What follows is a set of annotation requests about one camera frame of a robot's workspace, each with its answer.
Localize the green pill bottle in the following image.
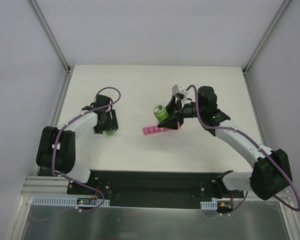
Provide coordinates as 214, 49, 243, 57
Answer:
153, 105, 169, 123

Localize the green bottle cap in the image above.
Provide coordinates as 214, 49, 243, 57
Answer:
105, 129, 116, 137

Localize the pink weekly pill organizer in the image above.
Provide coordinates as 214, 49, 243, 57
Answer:
142, 125, 172, 136

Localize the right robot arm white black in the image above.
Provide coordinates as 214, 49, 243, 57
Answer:
153, 85, 292, 200

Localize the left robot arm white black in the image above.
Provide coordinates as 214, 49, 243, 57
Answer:
36, 94, 119, 195

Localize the left aluminium frame post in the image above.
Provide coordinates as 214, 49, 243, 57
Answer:
27, 0, 71, 73

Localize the aluminium frame post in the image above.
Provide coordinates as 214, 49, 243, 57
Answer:
27, 0, 71, 73
242, 0, 293, 76

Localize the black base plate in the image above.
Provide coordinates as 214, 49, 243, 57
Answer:
66, 170, 248, 212

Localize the right white cable duct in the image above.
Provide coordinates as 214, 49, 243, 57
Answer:
200, 201, 218, 211

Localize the white cable duct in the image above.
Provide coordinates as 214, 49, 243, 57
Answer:
200, 201, 218, 211
32, 196, 110, 208

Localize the front aluminium rail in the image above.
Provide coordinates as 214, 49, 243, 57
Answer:
21, 176, 69, 196

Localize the left white cable duct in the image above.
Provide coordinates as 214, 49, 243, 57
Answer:
32, 196, 110, 208

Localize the right aluminium frame post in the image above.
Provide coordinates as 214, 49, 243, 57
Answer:
242, 0, 293, 76

